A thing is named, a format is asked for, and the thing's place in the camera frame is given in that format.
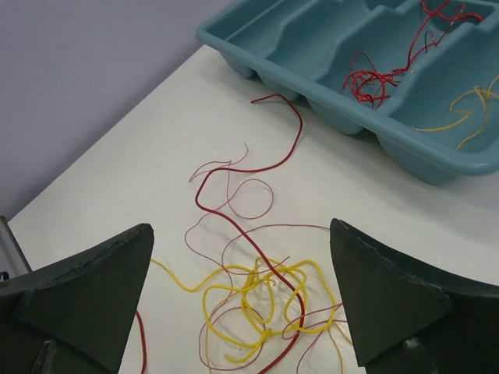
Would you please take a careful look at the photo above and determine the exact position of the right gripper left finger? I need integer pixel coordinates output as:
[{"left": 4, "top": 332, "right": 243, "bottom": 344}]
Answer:
[{"left": 1, "top": 224, "right": 154, "bottom": 373}]

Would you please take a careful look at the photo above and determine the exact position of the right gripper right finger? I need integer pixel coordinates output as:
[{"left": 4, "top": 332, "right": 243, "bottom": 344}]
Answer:
[{"left": 330, "top": 219, "right": 498, "bottom": 373}]

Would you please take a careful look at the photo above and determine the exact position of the red yellow wire bundle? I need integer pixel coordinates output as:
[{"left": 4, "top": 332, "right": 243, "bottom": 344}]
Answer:
[{"left": 134, "top": 93, "right": 354, "bottom": 374}]

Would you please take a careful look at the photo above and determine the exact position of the bright red wire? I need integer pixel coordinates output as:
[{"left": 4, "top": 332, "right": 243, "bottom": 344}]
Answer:
[{"left": 342, "top": 0, "right": 485, "bottom": 110}]

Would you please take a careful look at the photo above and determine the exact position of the thin yellow wire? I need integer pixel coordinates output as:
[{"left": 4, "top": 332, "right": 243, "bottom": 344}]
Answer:
[{"left": 413, "top": 73, "right": 499, "bottom": 151}]

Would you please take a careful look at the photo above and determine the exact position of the teal compartment tray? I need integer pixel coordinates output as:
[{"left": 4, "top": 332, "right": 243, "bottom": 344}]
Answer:
[{"left": 196, "top": 1, "right": 498, "bottom": 185}]

